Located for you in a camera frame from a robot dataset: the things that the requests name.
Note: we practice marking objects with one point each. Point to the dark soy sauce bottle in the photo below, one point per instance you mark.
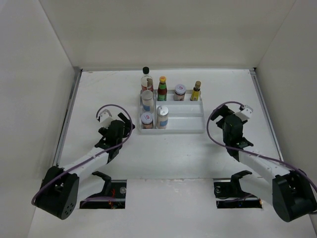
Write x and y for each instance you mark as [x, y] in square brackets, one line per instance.
[146, 80]

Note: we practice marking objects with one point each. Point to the white powder shaker blue label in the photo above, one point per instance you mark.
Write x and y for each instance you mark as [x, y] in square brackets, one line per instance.
[162, 117]

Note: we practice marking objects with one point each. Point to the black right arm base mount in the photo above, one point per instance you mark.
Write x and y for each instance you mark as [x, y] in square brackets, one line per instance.
[229, 194]

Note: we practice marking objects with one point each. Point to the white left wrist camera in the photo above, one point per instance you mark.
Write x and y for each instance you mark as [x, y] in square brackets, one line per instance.
[104, 117]

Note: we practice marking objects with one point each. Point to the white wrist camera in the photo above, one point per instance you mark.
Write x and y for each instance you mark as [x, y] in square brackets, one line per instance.
[104, 117]
[245, 113]

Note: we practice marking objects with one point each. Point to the white peppercorn jar silver lid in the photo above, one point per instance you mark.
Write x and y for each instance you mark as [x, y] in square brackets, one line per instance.
[147, 98]

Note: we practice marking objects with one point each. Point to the white divided organizer tray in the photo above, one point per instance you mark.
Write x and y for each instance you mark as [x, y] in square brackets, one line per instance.
[184, 117]

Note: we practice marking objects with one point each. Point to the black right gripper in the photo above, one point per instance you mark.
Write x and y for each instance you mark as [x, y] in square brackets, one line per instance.
[223, 111]

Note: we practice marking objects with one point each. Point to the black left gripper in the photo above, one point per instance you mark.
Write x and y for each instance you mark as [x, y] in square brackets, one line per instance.
[127, 126]

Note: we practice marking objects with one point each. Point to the small yellow oil bottle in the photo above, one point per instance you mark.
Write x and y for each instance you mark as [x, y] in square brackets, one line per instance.
[196, 91]

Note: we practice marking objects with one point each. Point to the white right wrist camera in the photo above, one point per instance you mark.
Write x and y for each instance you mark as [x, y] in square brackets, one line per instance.
[245, 113]

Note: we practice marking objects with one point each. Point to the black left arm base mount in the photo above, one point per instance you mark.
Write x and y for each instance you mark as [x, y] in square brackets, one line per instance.
[100, 191]

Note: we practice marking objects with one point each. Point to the red chili sauce bottle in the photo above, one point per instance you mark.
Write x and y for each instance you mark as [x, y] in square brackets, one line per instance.
[162, 89]

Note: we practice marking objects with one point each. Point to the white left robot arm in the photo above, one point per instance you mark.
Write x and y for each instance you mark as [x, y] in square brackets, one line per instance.
[59, 191]

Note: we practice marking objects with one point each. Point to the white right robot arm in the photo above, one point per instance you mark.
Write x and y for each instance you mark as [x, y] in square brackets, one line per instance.
[286, 188]

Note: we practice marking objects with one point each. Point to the brown sauce jar white lid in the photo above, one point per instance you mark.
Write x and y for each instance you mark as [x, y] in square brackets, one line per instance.
[179, 92]

